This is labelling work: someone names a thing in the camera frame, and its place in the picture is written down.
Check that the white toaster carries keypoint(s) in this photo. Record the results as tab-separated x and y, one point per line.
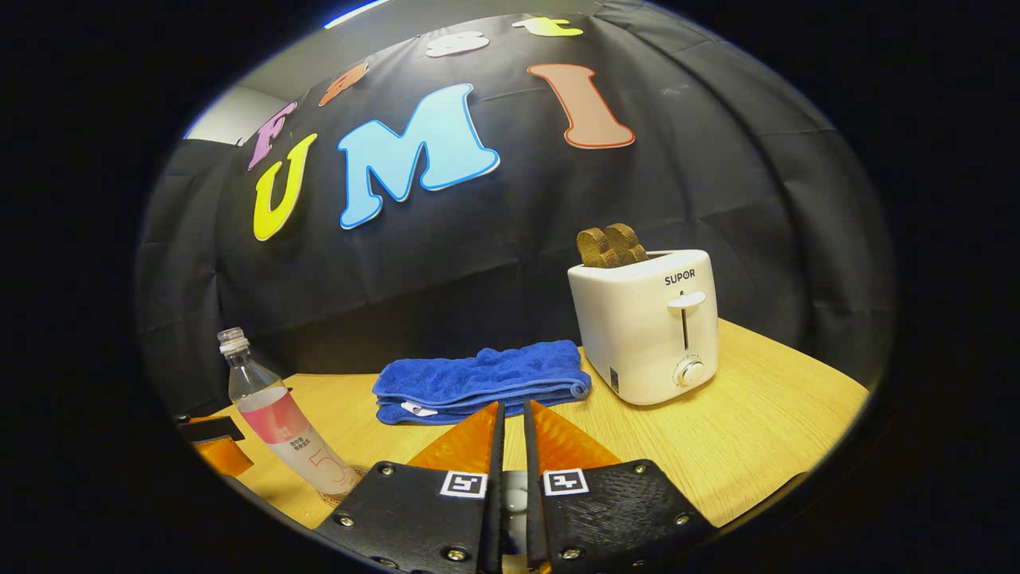
637	335

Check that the ceiling light panel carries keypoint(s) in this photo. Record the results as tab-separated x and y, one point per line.
355	12

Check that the clear plastic water bottle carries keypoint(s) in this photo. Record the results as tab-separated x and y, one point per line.
279	418

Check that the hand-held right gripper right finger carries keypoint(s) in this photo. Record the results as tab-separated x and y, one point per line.
532	494

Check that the folded blue towel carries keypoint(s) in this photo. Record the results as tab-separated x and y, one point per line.
478	379

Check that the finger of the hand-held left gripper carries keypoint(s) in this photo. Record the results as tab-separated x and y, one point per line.
215	434

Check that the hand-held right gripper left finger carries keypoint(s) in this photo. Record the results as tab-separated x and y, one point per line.
496	494

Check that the black backdrop cloth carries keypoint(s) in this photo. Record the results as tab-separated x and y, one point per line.
717	183

